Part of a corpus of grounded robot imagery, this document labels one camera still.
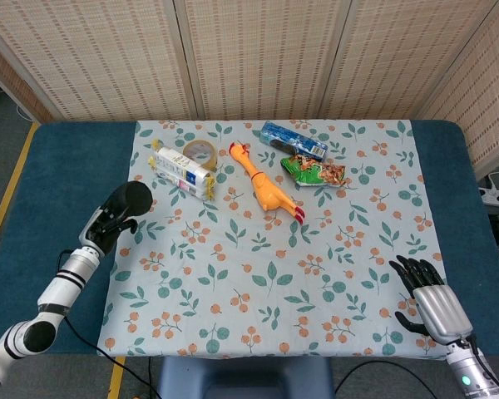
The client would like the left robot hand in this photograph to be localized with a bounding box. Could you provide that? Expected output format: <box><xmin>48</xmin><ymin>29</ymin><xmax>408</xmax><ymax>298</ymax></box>
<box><xmin>79</xmin><ymin>198</ymin><xmax>138</xmax><ymax>257</ymax></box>

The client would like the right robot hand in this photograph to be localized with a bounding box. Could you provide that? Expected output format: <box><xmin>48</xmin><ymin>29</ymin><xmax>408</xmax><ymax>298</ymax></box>
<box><xmin>388</xmin><ymin>255</ymin><xmax>474</xmax><ymax>346</ymax></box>

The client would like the black round plate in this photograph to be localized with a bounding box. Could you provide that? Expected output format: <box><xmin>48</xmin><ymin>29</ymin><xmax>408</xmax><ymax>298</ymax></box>
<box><xmin>123</xmin><ymin>181</ymin><xmax>154</xmax><ymax>217</ymax></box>

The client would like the teal table cover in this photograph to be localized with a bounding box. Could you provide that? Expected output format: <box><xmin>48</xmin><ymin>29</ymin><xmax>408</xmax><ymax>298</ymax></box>
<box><xmin>0</xmin><ymin>119</ymin><xmax>499</xmax><ymax>357</ymax></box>

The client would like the white yellow box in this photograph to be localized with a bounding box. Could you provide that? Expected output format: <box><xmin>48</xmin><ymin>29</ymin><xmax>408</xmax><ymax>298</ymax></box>
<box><xmin>148</xmin><ymin>140</ymin><xmax>217</xmax><ymax>202</ymax></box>

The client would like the clear tape roll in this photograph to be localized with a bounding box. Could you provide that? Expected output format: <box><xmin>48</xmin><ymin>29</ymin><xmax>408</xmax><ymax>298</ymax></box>
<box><xmin>181</xmin><ymin>140</ymin><xmax>220</xmax><ymax>170</ymax></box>

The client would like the yellow rubber chicken toy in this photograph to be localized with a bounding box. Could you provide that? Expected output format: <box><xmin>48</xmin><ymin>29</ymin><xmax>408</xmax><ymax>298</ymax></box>
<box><xmin>228</xmin><ymin>141</ymin><xmax>307</xmax><ymax>225</ymax></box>

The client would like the floral tablecloth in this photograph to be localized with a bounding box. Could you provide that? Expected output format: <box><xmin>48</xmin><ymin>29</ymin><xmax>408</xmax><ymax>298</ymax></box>
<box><xmin>96</xmin><ymin>119</ymin><xmax>452</xmax><ymax>361</ymax></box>

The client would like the bamboo screen panel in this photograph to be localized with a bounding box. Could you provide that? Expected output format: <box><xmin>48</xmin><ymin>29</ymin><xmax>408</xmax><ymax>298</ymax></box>
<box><xmin>415</xmin><ymin>0</ymin><xmax>499</xmax><ymax>180</ymax></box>
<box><xmin>315</xmin><ymin>0</ymin><xmax>499</xmax><ymax>121</ymax></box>
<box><xmin>0</xmin><ymin>35</ymin><xmax>55</xmax><ymax>124</ymax></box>
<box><xmin>0</xmin><ymin>0</ymin><xmax>199</xmax><ymax>122</ymax></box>
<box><xmin>174</xmin><ymin>0</ymin><xmax>353</xmax><ymax>121</ymax></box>

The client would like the green snack bag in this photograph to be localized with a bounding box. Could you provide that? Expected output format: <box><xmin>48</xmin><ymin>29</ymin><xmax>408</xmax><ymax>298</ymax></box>
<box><xmin>279</xmin><ymin>153</ymin><xmax>353</xmax><ymax>189</ymax></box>

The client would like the blue cookie package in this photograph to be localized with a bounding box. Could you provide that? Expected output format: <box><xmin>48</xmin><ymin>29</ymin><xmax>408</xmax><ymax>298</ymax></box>
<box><xmin>259</xmin><ymin>121</ymin><xmax>329</xmax><ymax>162</ymax></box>

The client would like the black floor cable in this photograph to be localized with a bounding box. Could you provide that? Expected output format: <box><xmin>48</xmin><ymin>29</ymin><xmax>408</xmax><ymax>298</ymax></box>
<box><xmin>334</xmin><ymin>358</ymin><xmax>442</xmax><ymax>399</ymax></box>

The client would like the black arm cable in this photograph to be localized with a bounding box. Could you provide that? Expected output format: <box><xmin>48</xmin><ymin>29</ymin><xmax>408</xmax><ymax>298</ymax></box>
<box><xmin>62</xmin><ymin>315</ymin><xmax>153</xmax><ymax>399</ymax></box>

